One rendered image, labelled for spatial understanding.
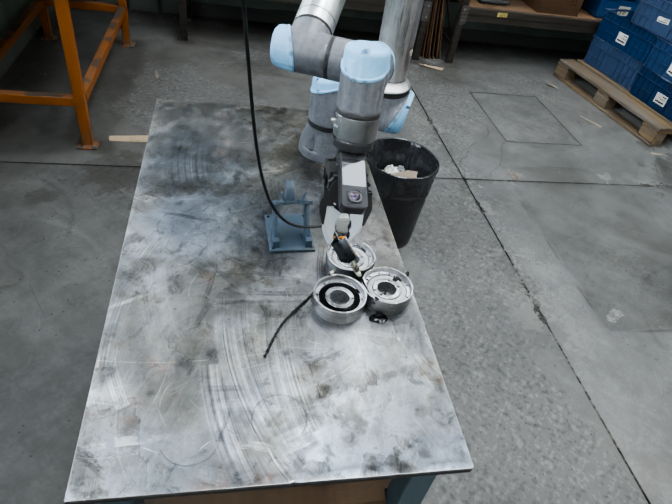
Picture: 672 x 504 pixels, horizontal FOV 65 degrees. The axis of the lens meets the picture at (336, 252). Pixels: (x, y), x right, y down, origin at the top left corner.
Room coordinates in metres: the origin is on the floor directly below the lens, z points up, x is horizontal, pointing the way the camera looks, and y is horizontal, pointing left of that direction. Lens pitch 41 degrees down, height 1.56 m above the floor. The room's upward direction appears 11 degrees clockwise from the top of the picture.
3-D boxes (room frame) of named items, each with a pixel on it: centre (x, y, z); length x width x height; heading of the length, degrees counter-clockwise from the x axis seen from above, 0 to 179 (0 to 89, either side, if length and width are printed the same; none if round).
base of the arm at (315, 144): (1.32, 0.09, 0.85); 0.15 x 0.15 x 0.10
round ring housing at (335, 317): (0.72, -0.02, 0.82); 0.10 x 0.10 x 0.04
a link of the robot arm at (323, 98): (1.32, 0.08, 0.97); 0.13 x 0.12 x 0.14; 83
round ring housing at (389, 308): (0.77, -0.12, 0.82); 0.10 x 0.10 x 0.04
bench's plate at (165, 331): (0.93, 0.17, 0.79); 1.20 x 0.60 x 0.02; 15
